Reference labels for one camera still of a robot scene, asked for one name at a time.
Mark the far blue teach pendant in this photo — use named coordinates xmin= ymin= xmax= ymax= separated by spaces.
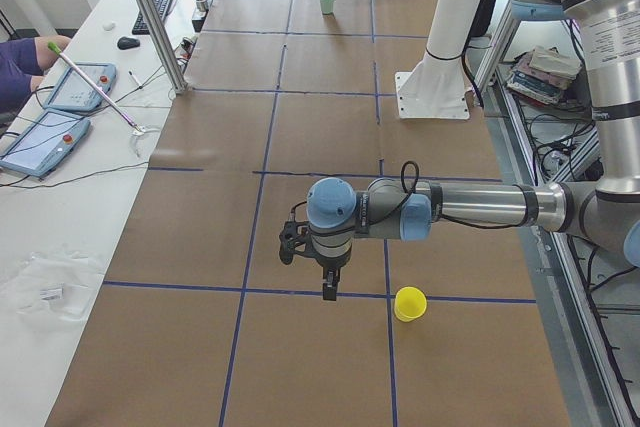
xmin=43 ymin=62 xmax=117 ymax=113

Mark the metal cup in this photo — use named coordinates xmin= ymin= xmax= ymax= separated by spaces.
xmin=195 ymin=0 xmax=209 ymax=12

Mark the black keyboard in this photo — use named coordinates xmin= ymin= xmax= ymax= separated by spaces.
xmin=131 ymin=0 xmax=174 ymax=35

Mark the seated person in dark clothes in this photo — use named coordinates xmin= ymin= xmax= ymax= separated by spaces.
xmin=1 ymin=35 xmax=71 ymax=113

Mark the stack of books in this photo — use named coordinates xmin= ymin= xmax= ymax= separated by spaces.
xmin=506 ymin=46 xmax=582 ymax=105

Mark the grabber stick with green handle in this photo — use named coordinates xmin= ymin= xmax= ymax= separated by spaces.
xmin=47 ymin=41 xmax=152 ymax=136

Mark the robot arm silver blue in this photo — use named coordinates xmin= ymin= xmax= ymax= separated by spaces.
xmin=280 ymin=0 xmax=639 ymax=300

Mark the clear plastic bag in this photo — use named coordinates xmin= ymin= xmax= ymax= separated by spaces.
xmin=1 ymin=250 xmax=107 ymax=327

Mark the near blue teach pendant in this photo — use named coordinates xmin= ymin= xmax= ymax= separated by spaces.
xmin=1 ymin=109 xmax=91 ymax=178

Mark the white marker pen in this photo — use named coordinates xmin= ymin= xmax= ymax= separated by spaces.
xmin=128 ymin=70 xmax=143 ymax=89

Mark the black computer mouse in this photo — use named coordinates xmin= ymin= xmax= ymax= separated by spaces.
xmin=117 ymin=36 xmax=140 ymax=50

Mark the blue teach pendant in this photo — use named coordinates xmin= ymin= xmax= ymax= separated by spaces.
xmin=43 ymin=62 xmax=117 ymax=113
xmin=1 ymin=109 xmax=91 ymax=178

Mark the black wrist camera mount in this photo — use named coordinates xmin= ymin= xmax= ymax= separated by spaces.
xmin=279 ymin=220 xmax=310 ymax=265

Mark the aluminium frame post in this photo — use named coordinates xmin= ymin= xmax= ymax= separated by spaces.
xmin=136 ymin=0 xmax=188 ymax=95

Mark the yellow plastic cup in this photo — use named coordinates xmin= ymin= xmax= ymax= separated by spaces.
xmin=393 ymin=286 xmax=428 ymax=322

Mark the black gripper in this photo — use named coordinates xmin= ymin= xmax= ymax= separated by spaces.
xmin=317 ymin=252 xmax=350 ymax=301

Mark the light green plastic cup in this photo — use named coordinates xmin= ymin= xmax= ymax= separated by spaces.
xmin=319 ymin=0 xmax=335 ymax=15

